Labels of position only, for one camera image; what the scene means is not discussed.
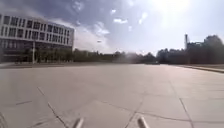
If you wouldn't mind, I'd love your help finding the grey paved plaza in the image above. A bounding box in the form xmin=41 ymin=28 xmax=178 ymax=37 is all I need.
xmin=0 ymin=63 xmax=224 ymax=128

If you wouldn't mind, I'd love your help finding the row of trees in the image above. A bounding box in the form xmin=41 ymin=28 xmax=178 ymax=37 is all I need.
xmin=19 ymin=34 xmax=224 ymax=66

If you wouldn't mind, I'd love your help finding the robot's own part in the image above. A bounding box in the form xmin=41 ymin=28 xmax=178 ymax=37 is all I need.
xmin=137 ymin=115 xmax=150 ymax=128
xmin=73 ymin=117 xmax=85 ymax=128

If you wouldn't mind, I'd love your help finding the tall chimney tower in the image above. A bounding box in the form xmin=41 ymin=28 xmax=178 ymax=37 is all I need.
xmin=184 ymin=33 xmax=189 ymax=51

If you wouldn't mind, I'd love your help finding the pale pole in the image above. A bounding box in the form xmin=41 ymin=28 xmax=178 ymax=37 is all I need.
xmin=31 ymin=40 xmax=36 ymax=65

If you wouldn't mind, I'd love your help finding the large grey office building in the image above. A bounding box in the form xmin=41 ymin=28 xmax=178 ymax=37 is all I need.
xmin=0 ymin=13 xmax=76 ymax=64

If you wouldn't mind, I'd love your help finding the raised kerb strip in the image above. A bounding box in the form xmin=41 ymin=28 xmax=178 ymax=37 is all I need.
xmin=173 ymin=64 xmax=224 ymax=74

